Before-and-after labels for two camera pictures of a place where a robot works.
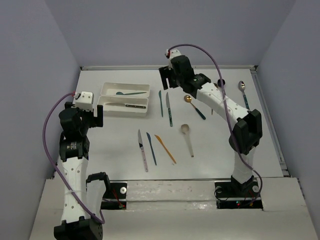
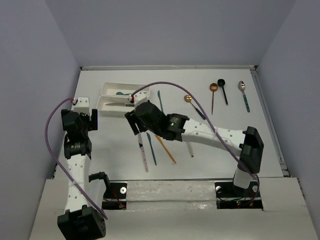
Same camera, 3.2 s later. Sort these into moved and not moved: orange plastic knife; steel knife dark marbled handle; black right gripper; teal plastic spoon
Moved: black right gripper
Not moved: teal plastic spoon; steel knife dark marbled handle; orange plastic knife
